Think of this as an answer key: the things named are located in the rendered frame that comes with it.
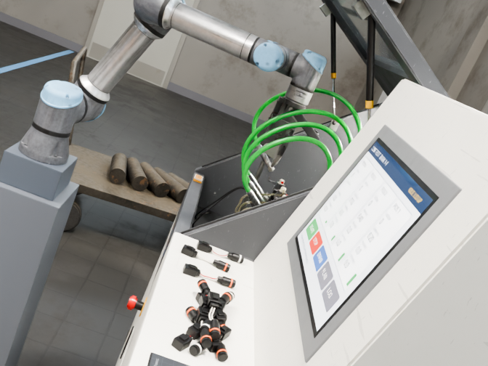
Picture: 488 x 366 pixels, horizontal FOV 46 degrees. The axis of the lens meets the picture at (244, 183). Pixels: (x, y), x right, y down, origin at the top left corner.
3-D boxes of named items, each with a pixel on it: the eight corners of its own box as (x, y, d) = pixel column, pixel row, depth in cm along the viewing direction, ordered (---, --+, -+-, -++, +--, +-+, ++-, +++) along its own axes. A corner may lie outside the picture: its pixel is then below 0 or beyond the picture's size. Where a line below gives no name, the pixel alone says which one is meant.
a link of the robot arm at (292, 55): (261, 36, 163) (296, 51, 161) (269, 38, 173) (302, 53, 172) (250, 62, 165) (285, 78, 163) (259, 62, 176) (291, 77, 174)
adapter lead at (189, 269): (182, 274, 126) (185, 266, 126) (182, 269, 128) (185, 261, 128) (233, 290, 129) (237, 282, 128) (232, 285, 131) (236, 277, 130)
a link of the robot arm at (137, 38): (44, 105, 183) (153, -26, 167) (69, 102, 197) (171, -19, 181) (70, 132, 183) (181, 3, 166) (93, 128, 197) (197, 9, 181)
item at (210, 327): (184, 287, 121) (194, 266, 119) (231, 305, 122) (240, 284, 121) (169, 348, 99) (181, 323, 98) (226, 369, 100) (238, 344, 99)
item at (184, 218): (179, 208, 215) (194, 171, 210) (190, 213, 215) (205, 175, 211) (152, 284, 155) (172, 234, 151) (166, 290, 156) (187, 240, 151)
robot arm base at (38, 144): (10, 151, 172) (19, 120, 169) (28, 139, 186) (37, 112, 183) (59, 169, 174) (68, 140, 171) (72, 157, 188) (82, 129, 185)
